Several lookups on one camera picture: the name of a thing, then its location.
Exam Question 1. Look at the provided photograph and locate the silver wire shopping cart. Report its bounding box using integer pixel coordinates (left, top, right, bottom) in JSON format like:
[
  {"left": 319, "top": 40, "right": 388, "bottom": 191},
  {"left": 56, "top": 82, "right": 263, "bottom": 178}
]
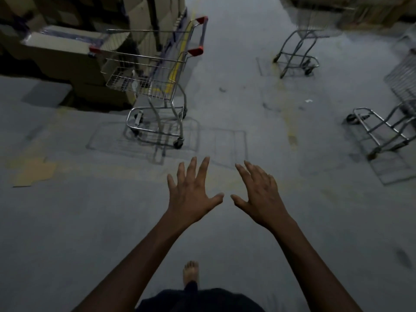
[
  {"left": 273, "top": 3, "right": 357, "bottom": 79},
  {"left": 346, "top": 50, "right": 416, "bottom": 161},
  {"left": 88, "top": 16, "right": 208, "bottom": 150}
]

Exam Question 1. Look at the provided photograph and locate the person's right hand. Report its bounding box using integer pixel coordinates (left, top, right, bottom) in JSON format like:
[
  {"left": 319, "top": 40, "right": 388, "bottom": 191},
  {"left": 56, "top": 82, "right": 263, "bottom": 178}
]
[{"left": 231, "top": 160, "right": 292, "bottom": 231}]

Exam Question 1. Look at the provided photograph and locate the person's left hand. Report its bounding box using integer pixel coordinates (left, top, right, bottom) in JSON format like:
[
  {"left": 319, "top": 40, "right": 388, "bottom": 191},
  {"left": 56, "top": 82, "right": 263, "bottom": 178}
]
[{"left": 166, "top": 156, "right": 225, "bottom": 227}]

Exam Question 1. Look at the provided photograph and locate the person's left forearm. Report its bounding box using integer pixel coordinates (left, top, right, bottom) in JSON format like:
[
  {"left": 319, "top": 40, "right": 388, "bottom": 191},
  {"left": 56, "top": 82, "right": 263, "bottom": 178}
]
[{"left": 73, "top": 212, "right": 197, "bottom": 312}]

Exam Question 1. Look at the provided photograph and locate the stack of plain cardboard boxes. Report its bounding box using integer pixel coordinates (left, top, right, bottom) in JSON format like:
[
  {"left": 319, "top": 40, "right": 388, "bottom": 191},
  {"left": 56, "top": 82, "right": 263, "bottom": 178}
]
[{"left": 279, "top": 0, "right": 416, "bottom": 29}]

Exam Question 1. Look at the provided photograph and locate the person's right forearm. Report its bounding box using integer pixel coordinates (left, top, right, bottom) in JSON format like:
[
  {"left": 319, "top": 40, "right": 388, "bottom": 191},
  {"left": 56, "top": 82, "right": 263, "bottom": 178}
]
[{"left": 266, "top": 214, "right": 363, "bottom": 312}]

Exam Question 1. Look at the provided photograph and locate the person's dark clothing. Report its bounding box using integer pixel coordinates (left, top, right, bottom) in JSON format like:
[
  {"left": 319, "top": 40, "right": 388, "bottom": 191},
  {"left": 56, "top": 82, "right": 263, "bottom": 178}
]
[{"left": 136, "top": 281, "right": 266, "bottom": 312}]

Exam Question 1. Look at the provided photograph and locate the flat cardboard scrap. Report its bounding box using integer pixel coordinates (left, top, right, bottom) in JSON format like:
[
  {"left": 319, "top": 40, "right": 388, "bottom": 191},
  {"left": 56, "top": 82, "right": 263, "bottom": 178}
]
[{"left": 12, "top": 156, "right": 60, "bottom": 188}]

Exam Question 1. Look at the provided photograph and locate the person's left foot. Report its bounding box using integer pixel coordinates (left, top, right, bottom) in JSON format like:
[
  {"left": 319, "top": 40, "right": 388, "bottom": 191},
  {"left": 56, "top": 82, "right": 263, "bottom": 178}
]
[{"left": 182, "top": 260, "right": 199, "bottom": 288}]

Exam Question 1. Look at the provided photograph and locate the stack of blue-taped cardboard boxes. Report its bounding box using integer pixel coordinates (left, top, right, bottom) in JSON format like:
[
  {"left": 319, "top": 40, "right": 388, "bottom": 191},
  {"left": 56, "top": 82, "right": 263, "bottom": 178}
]
[{"left": 0, "top": 0, "right": 189, "bottom": 109}]

